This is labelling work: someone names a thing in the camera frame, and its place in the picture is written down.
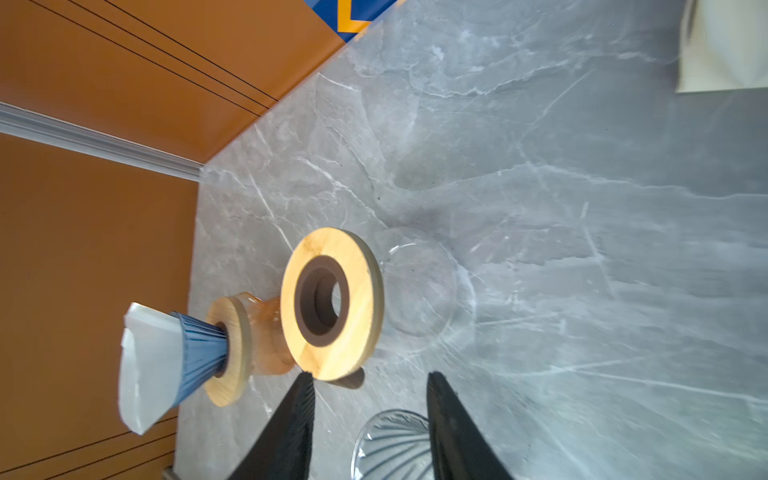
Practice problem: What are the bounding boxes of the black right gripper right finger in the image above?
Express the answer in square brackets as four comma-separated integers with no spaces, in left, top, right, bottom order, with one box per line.
[426,371,513,480]

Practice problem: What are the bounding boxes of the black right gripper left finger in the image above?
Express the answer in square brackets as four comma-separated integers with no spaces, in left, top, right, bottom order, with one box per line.
[229,372,315,479]

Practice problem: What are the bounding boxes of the grey ribbed glass dripper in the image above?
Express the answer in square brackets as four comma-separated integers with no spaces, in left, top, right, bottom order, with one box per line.
[350,409,434,480]

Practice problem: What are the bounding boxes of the wooden dripper holder ring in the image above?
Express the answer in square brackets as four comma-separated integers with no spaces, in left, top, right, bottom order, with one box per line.
[203,295,254,408]

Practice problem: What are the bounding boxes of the blue ribbed plastic dripper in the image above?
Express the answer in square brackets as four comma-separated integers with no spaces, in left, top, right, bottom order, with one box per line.
[171,311,228,406]

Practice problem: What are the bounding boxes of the white paper coffee filter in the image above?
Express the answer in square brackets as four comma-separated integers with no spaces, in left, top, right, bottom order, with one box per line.
[118,302,183,435]

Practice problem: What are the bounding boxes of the coffee filter paper pack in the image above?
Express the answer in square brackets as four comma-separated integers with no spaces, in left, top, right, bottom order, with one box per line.
[676,0,767,93]

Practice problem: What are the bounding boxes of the orange glass carafe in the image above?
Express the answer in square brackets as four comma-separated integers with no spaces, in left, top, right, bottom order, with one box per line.
[235,292,295,376]

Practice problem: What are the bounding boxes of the left aluminium corner post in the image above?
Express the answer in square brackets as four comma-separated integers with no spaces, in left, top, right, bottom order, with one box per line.
[1,102,202,182]

